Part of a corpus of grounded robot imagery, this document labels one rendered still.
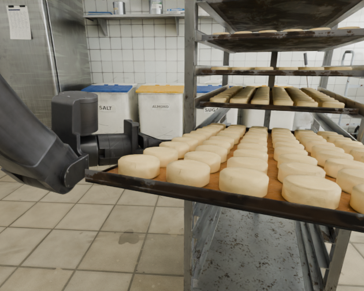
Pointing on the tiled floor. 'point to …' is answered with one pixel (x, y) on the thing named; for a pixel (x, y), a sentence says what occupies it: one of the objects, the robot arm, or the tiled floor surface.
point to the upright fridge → (41, 51)
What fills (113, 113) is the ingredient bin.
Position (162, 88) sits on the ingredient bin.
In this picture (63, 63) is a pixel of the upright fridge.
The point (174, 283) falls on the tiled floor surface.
